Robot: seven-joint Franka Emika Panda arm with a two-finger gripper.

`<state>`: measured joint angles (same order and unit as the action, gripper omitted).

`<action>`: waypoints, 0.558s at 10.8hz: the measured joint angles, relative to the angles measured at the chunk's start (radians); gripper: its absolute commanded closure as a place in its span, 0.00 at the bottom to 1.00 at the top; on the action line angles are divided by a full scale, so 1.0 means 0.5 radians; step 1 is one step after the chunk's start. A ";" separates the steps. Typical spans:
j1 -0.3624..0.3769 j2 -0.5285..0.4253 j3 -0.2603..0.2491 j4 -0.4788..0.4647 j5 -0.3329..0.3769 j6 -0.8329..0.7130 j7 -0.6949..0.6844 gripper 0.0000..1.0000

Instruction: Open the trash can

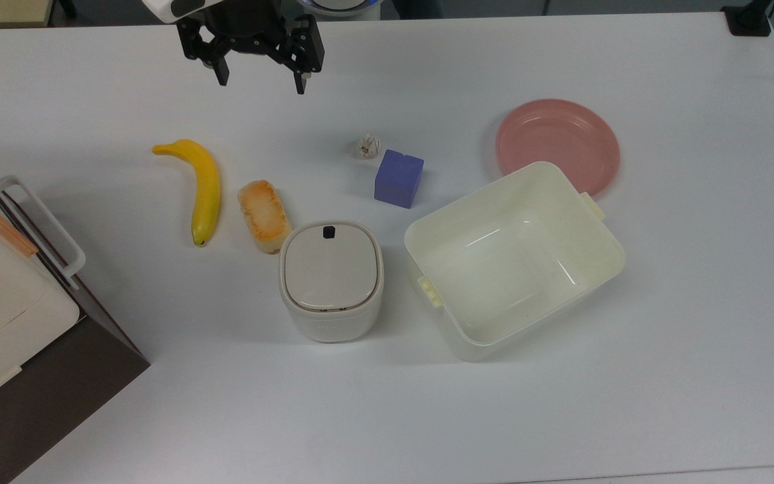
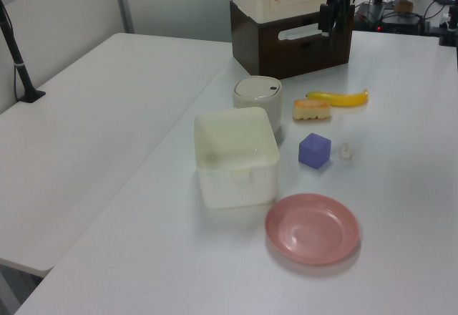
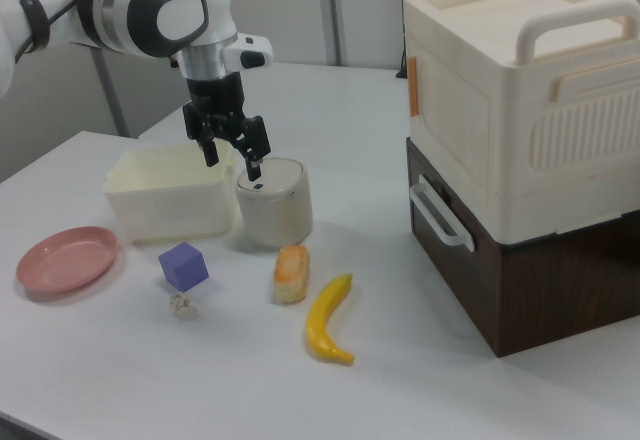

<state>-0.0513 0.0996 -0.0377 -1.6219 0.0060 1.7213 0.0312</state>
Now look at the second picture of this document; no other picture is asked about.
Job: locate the yellow toy banana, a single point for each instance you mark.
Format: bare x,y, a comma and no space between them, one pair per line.
340,98

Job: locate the purple cube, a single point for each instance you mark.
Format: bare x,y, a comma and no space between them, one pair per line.
314,150

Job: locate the black electronics box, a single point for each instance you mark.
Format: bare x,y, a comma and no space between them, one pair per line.
400,23

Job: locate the black clamp stand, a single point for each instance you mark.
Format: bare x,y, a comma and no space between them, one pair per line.
451,25

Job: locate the toy bread slice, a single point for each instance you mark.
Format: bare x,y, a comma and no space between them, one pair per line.
311,110

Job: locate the pink plastic plate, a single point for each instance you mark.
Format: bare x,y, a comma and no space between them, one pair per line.
312,228

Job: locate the white square plastic container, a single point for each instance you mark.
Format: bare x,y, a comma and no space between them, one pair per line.
236,161

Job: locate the black camera stand pole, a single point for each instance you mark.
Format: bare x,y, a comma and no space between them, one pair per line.
16,53

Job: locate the cardboard tape roll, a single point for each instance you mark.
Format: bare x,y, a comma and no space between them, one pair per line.
403,5

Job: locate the crumpled white paper ball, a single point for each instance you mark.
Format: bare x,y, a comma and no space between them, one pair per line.
346,150

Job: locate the small white trash can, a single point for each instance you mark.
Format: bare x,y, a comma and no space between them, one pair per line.
257,102

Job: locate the brown drawer cabinet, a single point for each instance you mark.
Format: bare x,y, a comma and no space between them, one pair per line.
286,39

